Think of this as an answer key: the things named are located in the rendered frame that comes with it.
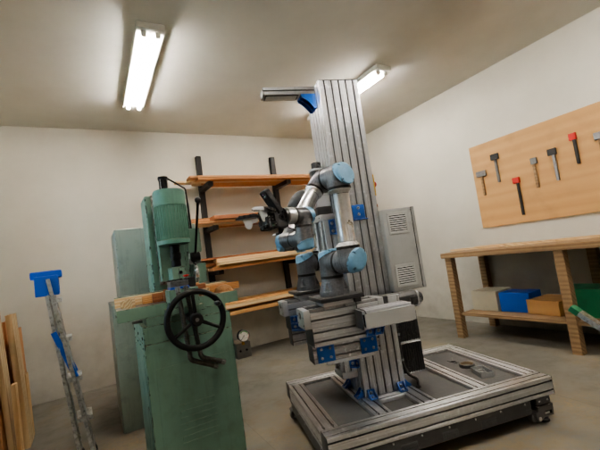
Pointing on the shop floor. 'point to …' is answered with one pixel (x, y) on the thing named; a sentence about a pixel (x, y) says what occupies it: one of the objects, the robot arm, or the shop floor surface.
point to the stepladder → (44, 284)
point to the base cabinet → (190, 396)
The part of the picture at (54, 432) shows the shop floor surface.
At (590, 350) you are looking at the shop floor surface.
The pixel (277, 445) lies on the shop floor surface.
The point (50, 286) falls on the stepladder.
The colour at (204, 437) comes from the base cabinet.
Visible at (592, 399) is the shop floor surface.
